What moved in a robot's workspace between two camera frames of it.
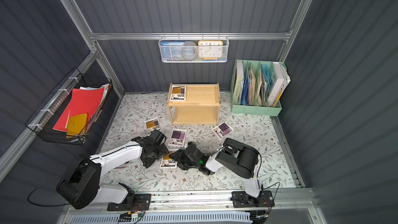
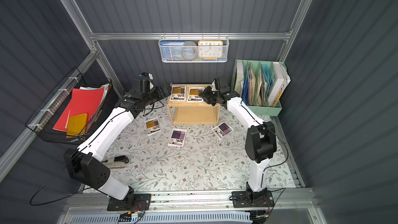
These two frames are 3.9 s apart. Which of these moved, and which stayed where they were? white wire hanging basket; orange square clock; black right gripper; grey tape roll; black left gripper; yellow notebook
Moved: black left gripper; black right gripper
Stayed: yellow notebook; grey tape roll; orange square clock; white wire hanging basket
